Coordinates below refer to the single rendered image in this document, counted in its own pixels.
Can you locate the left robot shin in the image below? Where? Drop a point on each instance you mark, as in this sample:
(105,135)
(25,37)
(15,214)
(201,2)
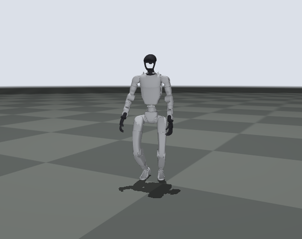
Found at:
(161,163)

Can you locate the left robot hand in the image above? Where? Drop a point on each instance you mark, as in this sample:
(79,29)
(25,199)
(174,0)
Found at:
(170,126)

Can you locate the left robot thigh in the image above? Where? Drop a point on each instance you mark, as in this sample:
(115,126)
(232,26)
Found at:
(161,131)

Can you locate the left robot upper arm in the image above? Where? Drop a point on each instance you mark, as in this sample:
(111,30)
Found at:
(167,86)

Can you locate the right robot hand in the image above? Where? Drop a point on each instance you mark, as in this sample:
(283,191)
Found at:
(121,121)

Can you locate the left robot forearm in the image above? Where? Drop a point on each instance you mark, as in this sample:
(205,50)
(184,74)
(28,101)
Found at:
(170,107)

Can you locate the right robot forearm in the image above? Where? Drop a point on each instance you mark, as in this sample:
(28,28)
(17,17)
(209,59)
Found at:
(127,106)

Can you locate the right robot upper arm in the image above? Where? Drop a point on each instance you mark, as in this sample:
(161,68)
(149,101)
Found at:
(133,87)

